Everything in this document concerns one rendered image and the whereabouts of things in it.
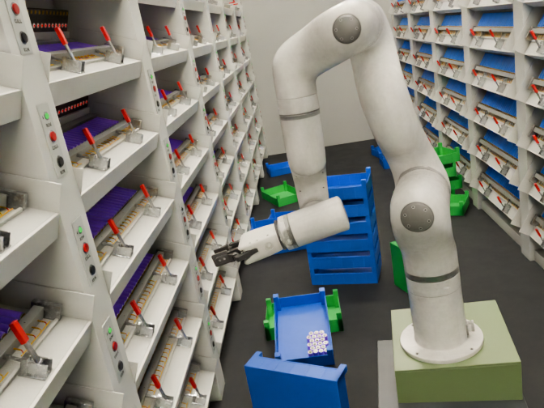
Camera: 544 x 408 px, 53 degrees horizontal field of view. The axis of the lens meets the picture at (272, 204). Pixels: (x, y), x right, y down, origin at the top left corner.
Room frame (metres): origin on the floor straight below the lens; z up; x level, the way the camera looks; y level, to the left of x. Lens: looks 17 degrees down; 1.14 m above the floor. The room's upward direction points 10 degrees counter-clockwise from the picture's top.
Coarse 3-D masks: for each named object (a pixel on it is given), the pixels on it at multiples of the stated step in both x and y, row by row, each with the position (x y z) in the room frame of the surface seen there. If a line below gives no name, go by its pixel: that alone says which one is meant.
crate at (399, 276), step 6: (390, 246) 2.15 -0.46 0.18; (396, 246) 2.10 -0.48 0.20; (396, 252) 2.11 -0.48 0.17; (396, 258) 2.11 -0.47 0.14; (396, 264) 2.12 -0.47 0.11; (402, 264) 2.07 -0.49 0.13; (396, 270) 2.13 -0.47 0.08; (402, 270) 2.08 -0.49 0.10; (396, 276) 2.13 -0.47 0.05; (402, 276) 2.08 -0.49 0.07; (396, 282) 2.14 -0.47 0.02; (402, 282) 2.08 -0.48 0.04; (402, 288) 2.09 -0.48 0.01
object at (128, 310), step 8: (152, 264) 1.46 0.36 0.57; (152, 272) 1.41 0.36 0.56; (160, 272) 1.44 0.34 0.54; (144, 280) 1.35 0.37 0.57; (152, 280) 1.38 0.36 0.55; (136, 288) 1.30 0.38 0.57; (144, 288) 1.33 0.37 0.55; (152, 288) 1.34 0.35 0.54; (136, 296) 1.26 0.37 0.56; (128, 304) 1.22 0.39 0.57; (128, 312) 1.18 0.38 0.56; (120, 320) 1.15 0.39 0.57; (128, 320) 1.18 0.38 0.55; (120, 328) 1.11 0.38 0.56
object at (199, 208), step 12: (204, 180) 2.26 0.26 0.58; (192, 192) 2.18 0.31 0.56; (204, 192) 2.10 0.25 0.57; (216, 192) 2.26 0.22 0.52; (192, 204) 2.05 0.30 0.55; (204, 204) 2.09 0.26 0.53; (192, 216) 1.93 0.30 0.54; (204, 216) 1.96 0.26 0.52; (192, 228) 1.83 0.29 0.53; (204, 228) 1.89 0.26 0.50
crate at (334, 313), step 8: (328, 296) 2.05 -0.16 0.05; (336, 296) 2.04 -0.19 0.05; (272, 304) 2.08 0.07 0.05; (328, 304) 2.06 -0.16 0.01; (336, 304) 2.04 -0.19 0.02; (272, 312) 2.06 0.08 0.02; (328, 312) 2.01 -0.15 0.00; (336, 312) 1.86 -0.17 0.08; (272, 320) 2.03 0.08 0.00; (336, 320) 1.86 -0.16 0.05; (272, 328) 1.88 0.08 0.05; (336, 328) 1.86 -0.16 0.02; (272, 336) 1.88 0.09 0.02
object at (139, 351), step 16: (160, 240) 1.57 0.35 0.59; (176, 256) 1.57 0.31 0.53; (176, 272) 1.48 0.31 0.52; (160, 288) 1.37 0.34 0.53; (176, 288) 1.38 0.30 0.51; (144, 304) 1.27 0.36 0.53; (160, 304) 1.28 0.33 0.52; (160, 320) 1.21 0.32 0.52; (128, 336) 1.12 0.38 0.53; (128, 352) 1.06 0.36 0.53; (144, 352) 1.07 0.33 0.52; (144, 368) 1.05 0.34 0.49
